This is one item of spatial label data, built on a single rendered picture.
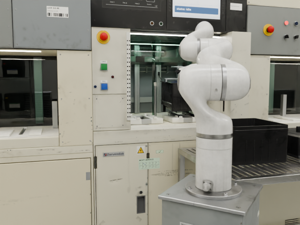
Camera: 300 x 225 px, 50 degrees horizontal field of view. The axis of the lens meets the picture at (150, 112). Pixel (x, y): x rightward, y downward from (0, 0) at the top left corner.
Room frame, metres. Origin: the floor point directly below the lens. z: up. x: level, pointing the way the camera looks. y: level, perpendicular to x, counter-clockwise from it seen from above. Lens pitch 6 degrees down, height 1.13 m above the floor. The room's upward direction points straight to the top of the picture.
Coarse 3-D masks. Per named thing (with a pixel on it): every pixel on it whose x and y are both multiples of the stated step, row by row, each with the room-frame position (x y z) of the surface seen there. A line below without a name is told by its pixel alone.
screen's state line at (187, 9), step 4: (176, 8) 1.76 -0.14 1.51; (180, 8) 1.76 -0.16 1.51; (184, 8) 1.77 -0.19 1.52; (188, 8) 1.78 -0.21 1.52; (192, 8) 1.78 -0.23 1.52; (196, 8) 1.79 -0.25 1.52; (200, 8) 1.80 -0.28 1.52; (204, 8) 1.80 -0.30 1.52; (208, 8) 1.81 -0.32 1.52; (212, 8) 1.82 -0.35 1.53; (216, 8) 1.82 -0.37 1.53; (188, 12) 1.78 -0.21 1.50; (192, 12) 1.78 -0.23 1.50; (196, 12) 1.79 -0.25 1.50; (200, 12) 1.80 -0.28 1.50; (204, 12) 1.80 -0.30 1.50; (208, 12) 1.81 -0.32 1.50; (212, 12) 1.82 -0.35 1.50; (216, 12) 1.82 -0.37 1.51
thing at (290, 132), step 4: (288, 128) 1.81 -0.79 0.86; (292, 128) 1.81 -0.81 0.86; (296, 128) 1.67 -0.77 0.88; (288, 132) 1.66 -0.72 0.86; (292, 132) 1.66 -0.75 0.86; (296, 132) 1.66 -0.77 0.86; (288, 136) 1.58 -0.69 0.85; (292, 136) 1.55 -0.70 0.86; (296, 136) 1.54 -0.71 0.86; (288, 140) 1.58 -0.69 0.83; (292, 140) 1.55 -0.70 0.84; (296, 140) 1.52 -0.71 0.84; (288, 144) 1.58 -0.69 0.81; (292, 144) 1.55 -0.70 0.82; (296, 144) 1.52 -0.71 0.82; (288, 148) 1.58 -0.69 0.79; (292, 148) 1.55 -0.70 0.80; (296, 148) 1.52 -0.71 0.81; (288, 152) 1.58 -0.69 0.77; (292, 152) 1.55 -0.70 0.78; (296, 152) 1.52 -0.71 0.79; (292, 156) 1.54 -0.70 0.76; (296, 156) 1.52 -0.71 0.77
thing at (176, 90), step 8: (168, 88) 2.03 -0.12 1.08; (176, 88) 1.98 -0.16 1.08; (168, 96) 2.03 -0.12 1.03; (176, 96) 1.98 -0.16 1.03; (168, 104) 2.03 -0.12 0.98; (176, 104) 1.98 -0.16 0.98; (184, 104) 2.00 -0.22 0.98; (168, 112) 2.17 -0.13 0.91; (176, 112) 1.99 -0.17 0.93; (184, 112) 2.17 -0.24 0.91
